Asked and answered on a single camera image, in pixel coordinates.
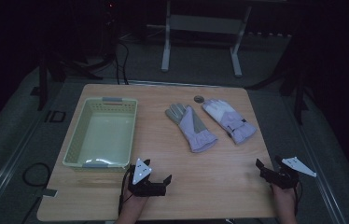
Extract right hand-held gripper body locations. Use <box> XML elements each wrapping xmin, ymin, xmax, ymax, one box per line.
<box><xmin>259</xmin><ymin>156</ymin><xmax>317</xmax><ymax>189</ymax></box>

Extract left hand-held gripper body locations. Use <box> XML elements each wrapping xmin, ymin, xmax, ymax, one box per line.
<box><xmin>127</xmin><ymin>158</ymin><xmax>168</xmax><ymax>198</ymax></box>

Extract pale green plastic basket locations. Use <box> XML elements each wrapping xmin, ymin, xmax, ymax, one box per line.
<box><xmin>62</xmin><ymin>96</ymin><xmax>139</xmax><ymax>173</ymax></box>

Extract lilac and white glove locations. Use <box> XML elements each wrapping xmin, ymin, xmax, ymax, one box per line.
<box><xmin>202</xmin><ymin>98</ymin><xmax>258</xmax><ymax>146</ymax></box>

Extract person's left hand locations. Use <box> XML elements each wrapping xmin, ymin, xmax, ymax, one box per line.
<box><xmin>122</xmin><ymin>175</ymin><xmax>149</xmax><ymax>208</ymax></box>

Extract person's right hand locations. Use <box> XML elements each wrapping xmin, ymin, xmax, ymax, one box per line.
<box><xmin>270</xmin><ymin>184</ymin><xmax>298</xmax><ymax>204</ymax></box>

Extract lilac glove with grey palm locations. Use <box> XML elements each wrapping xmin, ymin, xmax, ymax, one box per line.
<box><xmin>164</xmin><ymin>103</ymin><xmax>218</xmax><ymax>154</ymax></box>

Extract dark metal stand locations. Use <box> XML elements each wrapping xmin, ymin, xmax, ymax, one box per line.
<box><xmin>246</xmin><ymin>31</ymin><xmax>311</xmax><ymax>126</ymax></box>

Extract small grey floor block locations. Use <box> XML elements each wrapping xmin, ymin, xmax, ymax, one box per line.
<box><xmin>41</xmin><ymin>188</ymin><xmax>59</xmax><ymax>199</ymax></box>

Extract black tripod stand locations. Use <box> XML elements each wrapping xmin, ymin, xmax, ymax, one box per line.
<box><xmin>36</xmin><ymin>46</ymin><xmax>116</xmax><ymax>112</ymax></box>

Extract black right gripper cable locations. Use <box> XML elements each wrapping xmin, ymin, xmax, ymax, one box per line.
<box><xmin>293</xmin><ymin>179</ymin><xmax>303</xmax><ymax>217</ymax></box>

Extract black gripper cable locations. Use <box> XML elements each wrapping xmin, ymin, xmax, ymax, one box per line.
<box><xmin>118</xmin><ymin>164</ymin><xmax>133</xmax><ymax>217</ymax></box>
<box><xmin>293</xmin><ymin>179</ymin><xmax>303</xmax><ymax>217</ymax></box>

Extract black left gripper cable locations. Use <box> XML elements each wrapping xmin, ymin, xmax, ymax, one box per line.
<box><xmin>118</xmin><ymin>164</ymin><xmax>133</xmax><ymax>217</ymax></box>

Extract black hanging cables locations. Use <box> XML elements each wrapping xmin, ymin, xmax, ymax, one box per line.
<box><xmin>114</xmin><ymin>38</ymin><xmax>131</xmax><ymax>86</ymax></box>

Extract black rectangular floor bracket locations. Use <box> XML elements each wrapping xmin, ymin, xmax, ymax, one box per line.
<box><xmin>44</xmin><ymin>109</ymin><xmax>67</xmax><ymax>123</ymax></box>

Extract black looped floor cable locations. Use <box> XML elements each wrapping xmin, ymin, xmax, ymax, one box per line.
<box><xmin>21</xmin><ymin>161</ymin><xmax>52</xmax><ymax>189</ymax></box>

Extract white metal table frame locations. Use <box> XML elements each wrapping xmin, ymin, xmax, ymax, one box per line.
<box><xmin>147</xmin><ymin>0</ymin><xmax>253</xmax><ymax>78</ymax></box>

